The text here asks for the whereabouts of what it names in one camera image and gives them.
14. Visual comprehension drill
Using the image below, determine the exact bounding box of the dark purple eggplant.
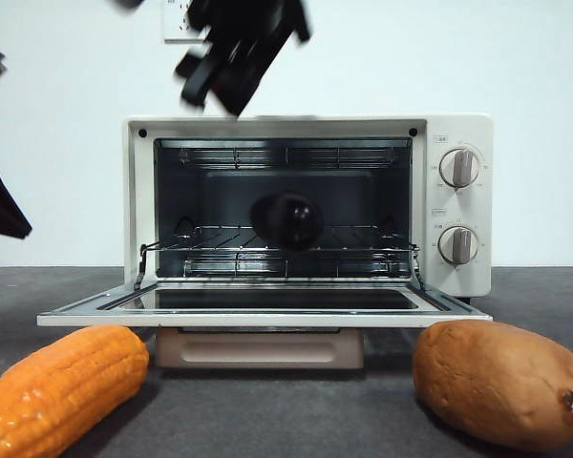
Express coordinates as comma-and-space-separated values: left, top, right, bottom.
248, 190, 325, 252

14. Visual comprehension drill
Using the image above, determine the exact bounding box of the oven door with beige handle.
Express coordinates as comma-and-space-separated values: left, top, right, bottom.
36, 281, 494, 369

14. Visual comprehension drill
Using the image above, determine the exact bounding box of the cream white toaster oven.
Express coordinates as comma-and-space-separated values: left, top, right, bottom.
121, 113, 494, 301

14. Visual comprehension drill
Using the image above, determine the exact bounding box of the beige oven knob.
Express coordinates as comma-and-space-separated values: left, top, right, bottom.
438, 148, 482, 188
437, 226, 479, 265

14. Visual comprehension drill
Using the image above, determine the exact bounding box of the orange corn cob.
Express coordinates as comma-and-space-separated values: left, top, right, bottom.
0, 325, 150, 458

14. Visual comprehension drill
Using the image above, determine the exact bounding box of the brown sweet potato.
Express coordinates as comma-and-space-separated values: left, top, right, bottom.
413, 320, 573, 452

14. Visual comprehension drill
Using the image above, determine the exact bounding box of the white wall socket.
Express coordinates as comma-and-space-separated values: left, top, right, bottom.
162, 0, 206, 44

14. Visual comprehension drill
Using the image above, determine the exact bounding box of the metal wire oven rack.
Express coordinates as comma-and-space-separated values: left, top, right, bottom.
140, 223, 419, 253

